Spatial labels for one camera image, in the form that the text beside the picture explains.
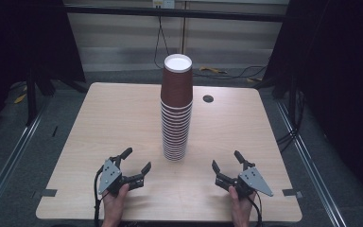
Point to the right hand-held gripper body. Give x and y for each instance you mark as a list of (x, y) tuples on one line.
[(255, 181)]

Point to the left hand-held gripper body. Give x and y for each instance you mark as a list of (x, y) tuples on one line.
[(109, 176)]

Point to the stack of brown paper cups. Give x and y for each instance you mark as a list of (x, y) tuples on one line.
[(176, 94)]

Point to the person's right hand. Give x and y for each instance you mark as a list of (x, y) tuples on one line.
[(242, 208)]

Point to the person's left hand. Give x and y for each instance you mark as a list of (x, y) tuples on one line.
[(115, 206)]

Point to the black tape piece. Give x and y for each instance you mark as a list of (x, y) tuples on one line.
[(48, 192), (291, 192)]

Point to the black round table grommet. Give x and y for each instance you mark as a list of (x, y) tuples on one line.
[(208, 98)]

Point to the black metal stand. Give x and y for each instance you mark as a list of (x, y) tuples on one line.
[(31, 101), (293, 104)]

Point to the yellow tape strip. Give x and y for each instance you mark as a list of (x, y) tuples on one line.
[(20, 98), (211, 69), (254, 80)]

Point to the dark curtain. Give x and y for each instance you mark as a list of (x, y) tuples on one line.
[(340, 78), (19, 41)]

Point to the black horizontal bar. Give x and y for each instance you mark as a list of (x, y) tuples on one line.
[(138, 12)]

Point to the metal floor rail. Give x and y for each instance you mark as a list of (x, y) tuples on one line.
[(312, 170), (9, 164)]

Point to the white wall socket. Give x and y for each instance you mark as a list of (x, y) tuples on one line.
[(164, 3)]

